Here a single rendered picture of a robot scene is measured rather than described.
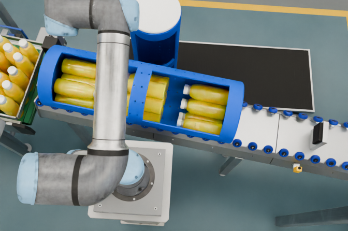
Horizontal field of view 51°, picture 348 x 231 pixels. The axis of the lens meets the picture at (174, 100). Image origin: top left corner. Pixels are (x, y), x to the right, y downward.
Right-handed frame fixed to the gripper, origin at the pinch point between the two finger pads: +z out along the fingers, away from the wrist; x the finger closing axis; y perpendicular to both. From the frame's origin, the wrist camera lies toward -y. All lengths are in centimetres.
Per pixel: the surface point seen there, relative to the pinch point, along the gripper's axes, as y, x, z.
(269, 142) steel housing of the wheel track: 105, -3, 50
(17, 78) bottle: -6, -59, 53
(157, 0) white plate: 19, 12, 80
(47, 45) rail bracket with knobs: -7, -42, 69
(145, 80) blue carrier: 39, -17, 34
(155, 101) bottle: 48, -22, 38
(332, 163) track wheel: 131, 10, 40
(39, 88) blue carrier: 7, -50, 37
